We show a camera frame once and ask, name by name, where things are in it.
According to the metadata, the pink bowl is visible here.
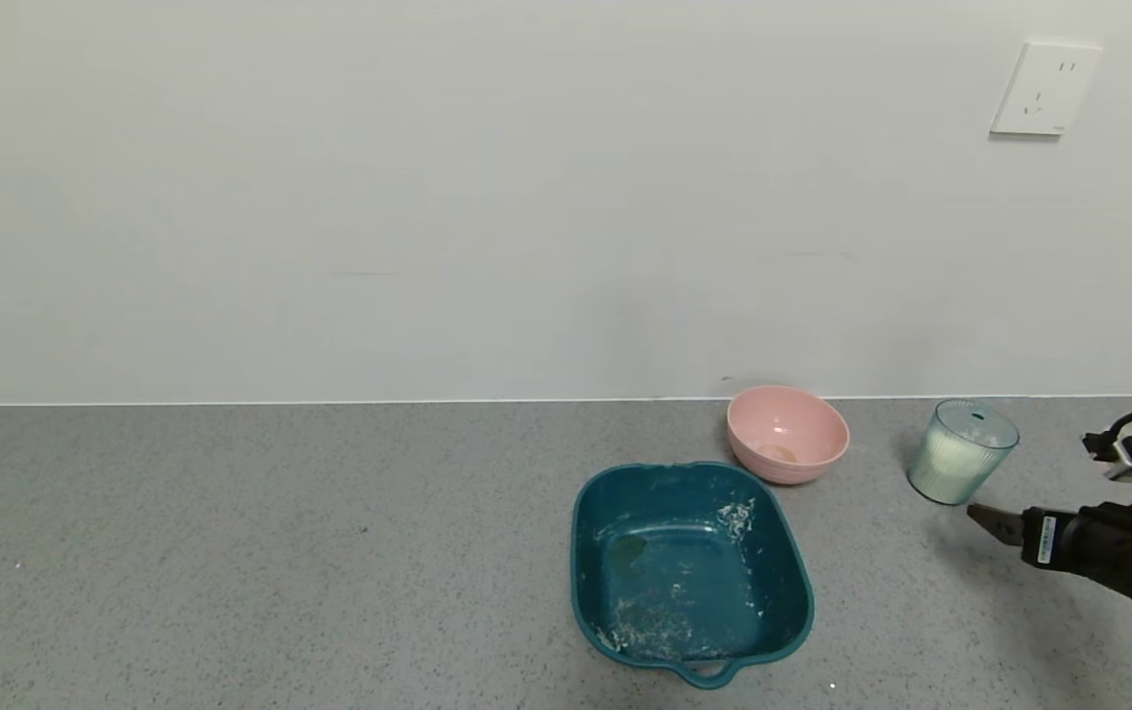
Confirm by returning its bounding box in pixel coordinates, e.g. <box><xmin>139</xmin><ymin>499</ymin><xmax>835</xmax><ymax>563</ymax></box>
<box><xmin>726</xmin><ymin>385</ymin><xmax>851</xmax><ymax>486</ymax></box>

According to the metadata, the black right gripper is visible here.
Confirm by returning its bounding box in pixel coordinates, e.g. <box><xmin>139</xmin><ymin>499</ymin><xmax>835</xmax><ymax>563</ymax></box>
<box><xmin>966</xmin><ymin>502</ymin><xmax>1132</xmax><ymax>593</ymax></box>

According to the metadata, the white wall socket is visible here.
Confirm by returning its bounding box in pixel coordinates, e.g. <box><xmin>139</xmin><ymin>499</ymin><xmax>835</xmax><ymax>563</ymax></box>
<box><xmin>989</xmin><ymin>39</ymin><xmax>1103</xmax><ymax>138</ymax></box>

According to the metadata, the teal plastic tray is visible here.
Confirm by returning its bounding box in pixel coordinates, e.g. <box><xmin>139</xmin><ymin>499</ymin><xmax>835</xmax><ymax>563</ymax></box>
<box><xmin>570</xmin><ymin>461</ymin><xmax>815</xmax><ymax>690</ymax></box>

